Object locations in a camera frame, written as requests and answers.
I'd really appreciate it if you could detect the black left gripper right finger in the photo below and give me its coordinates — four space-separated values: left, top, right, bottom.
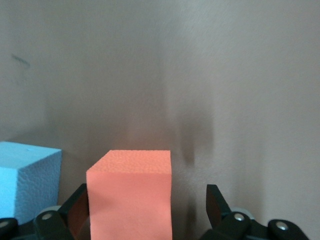
199 184 308 240

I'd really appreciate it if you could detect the blue foam block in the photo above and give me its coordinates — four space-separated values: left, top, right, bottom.
0 141 63 226

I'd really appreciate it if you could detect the orange foam block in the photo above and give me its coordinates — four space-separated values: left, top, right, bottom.
86 149 173 240

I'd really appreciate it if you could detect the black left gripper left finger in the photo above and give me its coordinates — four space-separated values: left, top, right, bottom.
0 183 90 240

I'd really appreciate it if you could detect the brown table cover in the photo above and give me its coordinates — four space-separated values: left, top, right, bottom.
0 0 320 240

